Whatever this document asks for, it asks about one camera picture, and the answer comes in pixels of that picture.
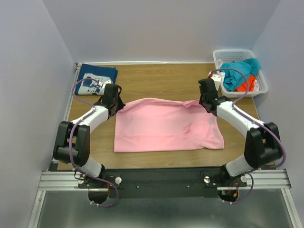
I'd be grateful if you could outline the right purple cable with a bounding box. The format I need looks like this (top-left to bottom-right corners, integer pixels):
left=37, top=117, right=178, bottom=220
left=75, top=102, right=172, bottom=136
left=209, top=68, right=287, bottom=205

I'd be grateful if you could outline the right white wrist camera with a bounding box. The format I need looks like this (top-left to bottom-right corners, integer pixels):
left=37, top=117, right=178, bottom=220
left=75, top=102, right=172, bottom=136
left=209, top=72, right=222, bottom=91

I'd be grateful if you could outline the pink t-shirt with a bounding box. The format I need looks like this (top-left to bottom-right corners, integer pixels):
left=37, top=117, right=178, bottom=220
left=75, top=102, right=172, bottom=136
left=114, top=98, right=224, bottom=153

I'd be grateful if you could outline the aluminium frame rail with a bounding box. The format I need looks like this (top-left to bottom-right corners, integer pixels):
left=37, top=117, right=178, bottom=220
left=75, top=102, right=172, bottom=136
left=28, top=63, right=83, bottom=228

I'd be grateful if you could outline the orange t-shirt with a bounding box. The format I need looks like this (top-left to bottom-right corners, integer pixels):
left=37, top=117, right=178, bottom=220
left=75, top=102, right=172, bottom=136
left=234, top=75, right=257, bottom=92

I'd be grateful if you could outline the white garment in basket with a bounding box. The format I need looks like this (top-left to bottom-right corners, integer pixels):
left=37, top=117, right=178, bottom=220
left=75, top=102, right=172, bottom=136
left=215, top=59, right=225, bottom=81

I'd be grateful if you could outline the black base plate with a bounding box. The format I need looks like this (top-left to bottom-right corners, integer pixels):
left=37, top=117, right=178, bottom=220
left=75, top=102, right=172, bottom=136
left=78, top=167, right=247, bottom=203

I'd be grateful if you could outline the folded blue printed t-shirt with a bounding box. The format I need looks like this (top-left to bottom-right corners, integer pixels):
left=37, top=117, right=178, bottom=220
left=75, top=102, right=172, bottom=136
left=75, top=64, right=118, bottom=95

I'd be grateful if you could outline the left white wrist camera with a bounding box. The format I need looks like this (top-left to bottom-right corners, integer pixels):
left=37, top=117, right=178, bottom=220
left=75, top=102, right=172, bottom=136
left=98, top=80, right=113, bottom=90

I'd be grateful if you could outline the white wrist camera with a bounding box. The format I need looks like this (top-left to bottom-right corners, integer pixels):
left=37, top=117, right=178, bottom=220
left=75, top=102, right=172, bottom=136
left=209, top=72, right=222, bottom=91
left=98, top=80, right=113, bottom=90

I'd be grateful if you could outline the white plastic basket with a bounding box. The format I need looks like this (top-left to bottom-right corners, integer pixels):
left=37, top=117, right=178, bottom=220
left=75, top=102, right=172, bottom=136
left=213, top=49, right=268, bottom=98

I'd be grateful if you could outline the purple cable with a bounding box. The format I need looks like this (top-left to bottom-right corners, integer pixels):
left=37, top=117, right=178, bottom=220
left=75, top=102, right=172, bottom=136
left=209, top=68, right=287, bottom=205
left=69, top=78, right=119, bottom=208

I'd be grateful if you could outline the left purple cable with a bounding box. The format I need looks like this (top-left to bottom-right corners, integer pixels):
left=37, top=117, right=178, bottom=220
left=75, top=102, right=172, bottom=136
left=69, top=78, right=119, bottom=208

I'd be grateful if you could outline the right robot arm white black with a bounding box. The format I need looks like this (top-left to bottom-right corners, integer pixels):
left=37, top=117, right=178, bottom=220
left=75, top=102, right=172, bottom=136
left=198, top=78, right=285, bottom=184

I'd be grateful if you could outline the teal t-shirt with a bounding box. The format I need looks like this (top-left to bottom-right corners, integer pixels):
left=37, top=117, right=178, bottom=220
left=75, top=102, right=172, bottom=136
left=221, top=58, right=261, bottom=92

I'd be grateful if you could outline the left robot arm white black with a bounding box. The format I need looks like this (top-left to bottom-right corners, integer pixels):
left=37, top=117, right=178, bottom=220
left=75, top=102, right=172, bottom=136
left=53, top=83, right=125, bottom=179

